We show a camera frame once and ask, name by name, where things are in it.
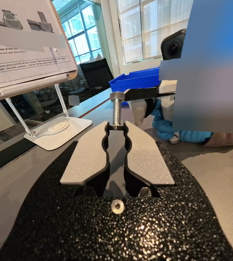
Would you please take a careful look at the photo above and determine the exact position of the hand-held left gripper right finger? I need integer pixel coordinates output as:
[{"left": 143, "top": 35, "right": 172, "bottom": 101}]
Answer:
[{"left": 124, "top": 121, "right": 176, "bottom": 186}]

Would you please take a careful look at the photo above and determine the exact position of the steel hex nut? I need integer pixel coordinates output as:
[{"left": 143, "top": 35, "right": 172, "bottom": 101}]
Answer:
[{"left": 110, "top": 91, "right": 125, "bottom": 102}]

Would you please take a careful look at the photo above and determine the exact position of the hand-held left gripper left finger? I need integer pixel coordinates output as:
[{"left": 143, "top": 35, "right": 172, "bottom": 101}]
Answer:
[{"left": 60, "top": 121, "right": 110, "bottom": 186}]

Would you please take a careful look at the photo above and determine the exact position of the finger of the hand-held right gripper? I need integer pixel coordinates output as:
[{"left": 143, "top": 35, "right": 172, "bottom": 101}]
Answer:
[
  {"left": 124, "top": 87, "right": 176, "bottom": 126},
  {"left": 157, "top": 80, "right": 178, "bottom": 94}
]

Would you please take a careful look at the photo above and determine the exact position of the black office chair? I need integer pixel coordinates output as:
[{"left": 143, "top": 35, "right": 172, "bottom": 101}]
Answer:
[{"left": 79, "top": 58, "right": 114, "bottom": 90}]

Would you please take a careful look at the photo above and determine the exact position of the person's right forearm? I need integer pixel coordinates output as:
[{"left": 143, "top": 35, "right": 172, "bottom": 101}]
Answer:
[{"left": 196, "top": 132, "right": 233, "bottom": 147}]

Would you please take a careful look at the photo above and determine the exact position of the white framed window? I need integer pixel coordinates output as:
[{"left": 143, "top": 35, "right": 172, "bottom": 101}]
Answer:
[{"left": 116, "top": 0, "right": 193, "bottom": 65}]

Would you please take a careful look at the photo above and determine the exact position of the instruction sheet on wooden stand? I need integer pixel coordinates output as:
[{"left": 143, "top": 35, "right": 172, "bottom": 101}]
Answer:
[{"left": 0, "top": 0, "right": 93, "bottom": 151}]

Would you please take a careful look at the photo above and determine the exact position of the steel hex bolt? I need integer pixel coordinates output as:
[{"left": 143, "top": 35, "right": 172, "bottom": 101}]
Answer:
[{"left": 109, "top": 101, "right": 125, "bottom": 131}]

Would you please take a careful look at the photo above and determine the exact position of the person's right hand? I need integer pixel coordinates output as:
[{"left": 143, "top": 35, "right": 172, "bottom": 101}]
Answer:
[{"left": 152, "top": 99, "right": 213, "bottom": 143}]

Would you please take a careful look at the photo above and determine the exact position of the blue plastic bin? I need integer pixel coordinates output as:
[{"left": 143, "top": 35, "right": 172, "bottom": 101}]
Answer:
[{"left": 108, "top": 67, "right": 161, "bottom": 106}]

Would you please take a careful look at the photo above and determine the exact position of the printed instruction sheet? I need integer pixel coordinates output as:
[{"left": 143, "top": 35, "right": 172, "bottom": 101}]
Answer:
[{"left": 0, "top": 0, "right": 78, "bottom": 91}]

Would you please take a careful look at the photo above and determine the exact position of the paned window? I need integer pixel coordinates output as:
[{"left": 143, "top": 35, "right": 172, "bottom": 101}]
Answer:
[{"left": 53, "top": 0, "right": 109, "bottom": 64}]

